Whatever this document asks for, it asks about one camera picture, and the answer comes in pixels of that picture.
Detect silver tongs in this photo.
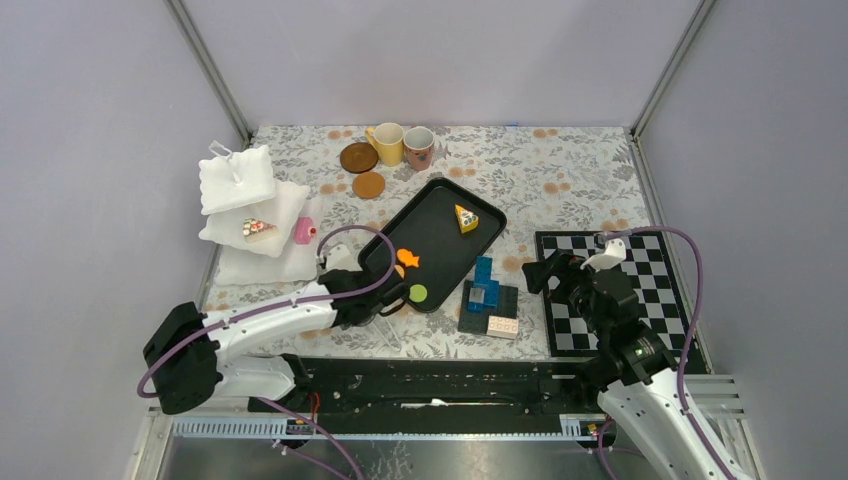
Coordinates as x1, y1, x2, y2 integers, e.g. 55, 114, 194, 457
372, 318, 404, 353

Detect green round cookie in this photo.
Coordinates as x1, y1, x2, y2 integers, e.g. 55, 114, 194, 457
408, 284, 428, 303

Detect black serving tray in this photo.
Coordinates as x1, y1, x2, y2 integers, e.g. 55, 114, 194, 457
382, 178, 507, 313

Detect blue lego block stack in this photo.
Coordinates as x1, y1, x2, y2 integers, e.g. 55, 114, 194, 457
466, 256, 500, 313

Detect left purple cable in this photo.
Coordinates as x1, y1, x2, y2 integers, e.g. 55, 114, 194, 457
136, 225, 399, 400

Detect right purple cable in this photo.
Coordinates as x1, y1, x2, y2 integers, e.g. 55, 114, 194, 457
599, 225, 740, 480

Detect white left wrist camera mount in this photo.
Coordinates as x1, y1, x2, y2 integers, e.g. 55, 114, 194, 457
324, 244, 362, 272

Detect purple cable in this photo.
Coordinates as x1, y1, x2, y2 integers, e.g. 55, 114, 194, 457
599, 225, 740, 480
136, 225, 399, 400

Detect orange fish biscuit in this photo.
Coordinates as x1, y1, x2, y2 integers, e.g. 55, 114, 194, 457
396, 248, 420, 268

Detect yellow mug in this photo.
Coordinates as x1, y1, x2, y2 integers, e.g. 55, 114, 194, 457
365, 122, 404, 167

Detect yellow cake slice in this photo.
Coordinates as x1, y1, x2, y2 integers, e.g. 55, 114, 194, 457
455, 204, 479, 235

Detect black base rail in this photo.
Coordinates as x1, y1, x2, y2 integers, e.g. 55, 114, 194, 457
248, 357, 603, 435

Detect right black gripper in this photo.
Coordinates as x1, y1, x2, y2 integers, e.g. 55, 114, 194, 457
520, 248, 609, 338

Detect black lego baseplate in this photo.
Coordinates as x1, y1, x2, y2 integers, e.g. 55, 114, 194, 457
457, 280, 518, 335

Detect pink patterned mug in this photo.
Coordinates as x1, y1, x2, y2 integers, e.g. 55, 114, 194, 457
403, 126, 435, 171

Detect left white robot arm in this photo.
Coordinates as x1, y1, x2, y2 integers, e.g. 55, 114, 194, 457
137, 268, 409, 415

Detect white strawberry cake slice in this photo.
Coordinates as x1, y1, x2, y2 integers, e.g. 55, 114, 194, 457
243, 217, 280, 243

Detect pink square cake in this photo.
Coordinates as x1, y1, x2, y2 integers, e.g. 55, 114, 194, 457
293, 216, 317, 245

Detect light brown round coaster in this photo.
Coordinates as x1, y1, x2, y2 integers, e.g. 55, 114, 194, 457
352, 171, 385, 199

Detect white tiered dessert stand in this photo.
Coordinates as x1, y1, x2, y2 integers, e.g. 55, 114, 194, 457
198, 141, 323, 285

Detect black white checkerboard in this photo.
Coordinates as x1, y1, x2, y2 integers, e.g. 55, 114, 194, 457
535, 231, 689, 357

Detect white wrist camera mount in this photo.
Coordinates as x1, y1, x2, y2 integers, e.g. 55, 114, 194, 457
324, 244, 362, 272
580, 238, 627, 271

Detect beige lego brick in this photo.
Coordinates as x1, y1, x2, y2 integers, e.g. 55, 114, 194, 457
485, 315, 519, 340

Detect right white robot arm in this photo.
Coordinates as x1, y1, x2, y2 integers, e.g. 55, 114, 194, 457
522, 250, 750, 479

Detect dark brown round coaster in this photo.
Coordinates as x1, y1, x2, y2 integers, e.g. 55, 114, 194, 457
340, 142, 379, 174

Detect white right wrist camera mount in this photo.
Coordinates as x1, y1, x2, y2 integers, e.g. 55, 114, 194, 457
580, 238, 627, 271

